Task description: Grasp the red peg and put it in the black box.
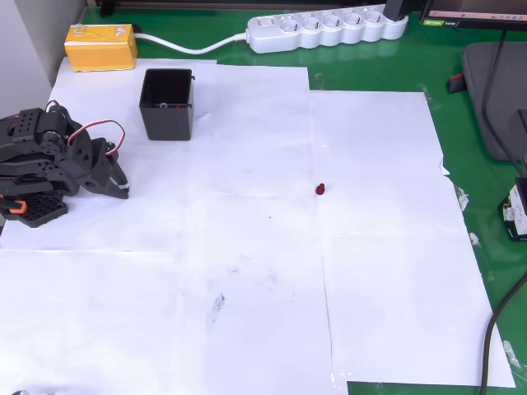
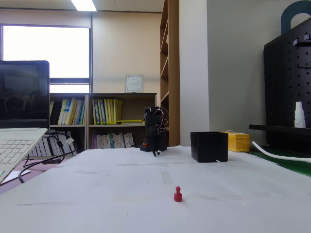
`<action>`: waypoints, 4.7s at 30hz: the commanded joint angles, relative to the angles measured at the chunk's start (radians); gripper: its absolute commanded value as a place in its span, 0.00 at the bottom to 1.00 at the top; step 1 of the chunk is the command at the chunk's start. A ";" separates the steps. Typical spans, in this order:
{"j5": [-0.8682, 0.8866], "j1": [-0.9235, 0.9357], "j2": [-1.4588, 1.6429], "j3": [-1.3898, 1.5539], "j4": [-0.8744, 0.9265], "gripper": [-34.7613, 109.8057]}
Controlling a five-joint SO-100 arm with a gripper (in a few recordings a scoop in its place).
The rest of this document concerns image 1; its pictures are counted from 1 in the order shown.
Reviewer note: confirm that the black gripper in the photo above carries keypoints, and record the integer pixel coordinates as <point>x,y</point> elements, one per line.
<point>100,170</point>

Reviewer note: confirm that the small red object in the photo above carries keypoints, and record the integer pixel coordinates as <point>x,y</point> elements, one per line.
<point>320,190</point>

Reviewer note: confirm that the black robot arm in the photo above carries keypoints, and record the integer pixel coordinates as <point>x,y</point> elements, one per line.
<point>24,136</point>

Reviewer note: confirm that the black square container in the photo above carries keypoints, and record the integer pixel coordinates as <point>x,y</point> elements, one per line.
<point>169,123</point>

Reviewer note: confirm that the yellow cardboard box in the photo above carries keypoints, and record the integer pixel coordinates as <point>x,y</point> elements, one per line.
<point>101,55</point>

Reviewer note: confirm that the orange black clamp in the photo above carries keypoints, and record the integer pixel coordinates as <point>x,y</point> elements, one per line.
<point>16,207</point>

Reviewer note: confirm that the white power strip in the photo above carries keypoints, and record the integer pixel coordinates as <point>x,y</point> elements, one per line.
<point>329,37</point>

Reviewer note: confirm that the black plug adapter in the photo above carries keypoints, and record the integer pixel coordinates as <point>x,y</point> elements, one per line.
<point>396,8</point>

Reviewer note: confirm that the clear tape piece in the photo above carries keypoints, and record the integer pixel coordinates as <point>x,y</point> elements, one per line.
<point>510,354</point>
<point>463,201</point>
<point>474,239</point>

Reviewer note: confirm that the black red zipper tab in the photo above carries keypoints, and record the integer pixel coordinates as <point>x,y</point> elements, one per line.
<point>456,84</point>

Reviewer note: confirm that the black display screen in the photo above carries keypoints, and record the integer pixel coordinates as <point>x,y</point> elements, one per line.
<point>473,24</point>

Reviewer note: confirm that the small black green device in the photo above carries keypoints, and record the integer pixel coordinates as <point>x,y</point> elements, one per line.
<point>516,214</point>

